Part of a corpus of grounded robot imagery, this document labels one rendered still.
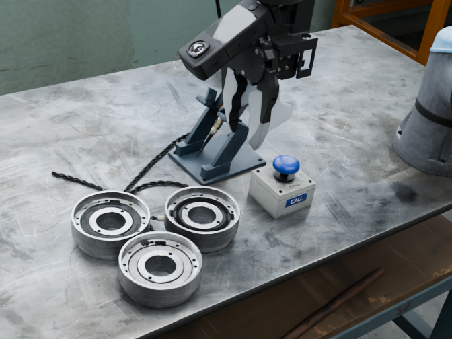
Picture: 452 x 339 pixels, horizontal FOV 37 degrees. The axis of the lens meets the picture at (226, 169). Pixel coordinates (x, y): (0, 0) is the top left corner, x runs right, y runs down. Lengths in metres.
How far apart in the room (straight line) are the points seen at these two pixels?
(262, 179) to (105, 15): 1.75
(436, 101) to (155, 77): 0.53
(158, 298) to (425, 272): 0.69
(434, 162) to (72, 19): 1.73
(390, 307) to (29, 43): 1.72
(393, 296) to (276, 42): 0.65
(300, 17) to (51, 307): 0.46
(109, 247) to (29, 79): 1.81
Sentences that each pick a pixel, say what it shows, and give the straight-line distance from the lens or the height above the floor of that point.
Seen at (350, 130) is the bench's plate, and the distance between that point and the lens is 1.26.
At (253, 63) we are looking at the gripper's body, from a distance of 0.81.
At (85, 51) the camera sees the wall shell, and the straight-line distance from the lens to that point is 2.69.
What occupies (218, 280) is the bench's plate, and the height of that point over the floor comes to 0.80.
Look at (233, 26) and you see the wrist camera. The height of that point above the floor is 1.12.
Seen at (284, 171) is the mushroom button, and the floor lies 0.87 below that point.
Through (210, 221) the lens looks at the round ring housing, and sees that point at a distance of 0.97.
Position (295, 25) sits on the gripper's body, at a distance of 0.83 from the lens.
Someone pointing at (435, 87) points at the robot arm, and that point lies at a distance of 1.15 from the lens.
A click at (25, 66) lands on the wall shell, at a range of 2.62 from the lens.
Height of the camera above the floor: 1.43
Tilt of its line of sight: 35 degrees down
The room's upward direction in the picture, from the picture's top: 7 degrees clockwise
